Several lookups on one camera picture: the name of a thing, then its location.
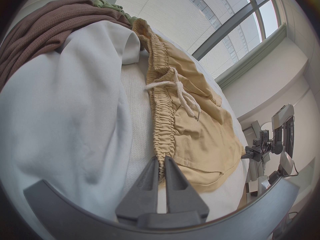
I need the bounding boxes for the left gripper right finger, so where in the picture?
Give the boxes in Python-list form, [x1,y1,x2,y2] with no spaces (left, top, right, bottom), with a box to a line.
[163,156,210,216]

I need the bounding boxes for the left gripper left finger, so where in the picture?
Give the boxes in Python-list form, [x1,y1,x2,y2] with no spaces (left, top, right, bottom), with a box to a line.
[115,157,160,219]

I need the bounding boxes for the tan drawstring shorts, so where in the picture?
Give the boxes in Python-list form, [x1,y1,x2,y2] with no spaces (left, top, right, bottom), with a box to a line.
[131,18,246,193]

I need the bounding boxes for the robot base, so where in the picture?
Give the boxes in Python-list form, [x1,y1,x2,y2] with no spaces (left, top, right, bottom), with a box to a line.
[246,169,273,198]

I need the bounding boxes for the window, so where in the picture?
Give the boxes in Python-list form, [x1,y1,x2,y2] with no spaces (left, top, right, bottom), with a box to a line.
[96,0,287,89]

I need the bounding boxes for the pale blue garment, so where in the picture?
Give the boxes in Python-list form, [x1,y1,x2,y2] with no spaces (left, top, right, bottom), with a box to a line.
[0,21,141,225]

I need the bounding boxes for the brown garment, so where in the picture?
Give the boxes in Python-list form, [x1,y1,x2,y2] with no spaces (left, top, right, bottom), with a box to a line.
[0,0,133,91]

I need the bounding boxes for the green garment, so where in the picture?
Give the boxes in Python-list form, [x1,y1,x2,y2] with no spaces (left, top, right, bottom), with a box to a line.
[93,0,139,27]

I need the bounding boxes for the black cable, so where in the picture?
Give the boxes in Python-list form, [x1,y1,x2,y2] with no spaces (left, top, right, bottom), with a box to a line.
[289,156,300,177]

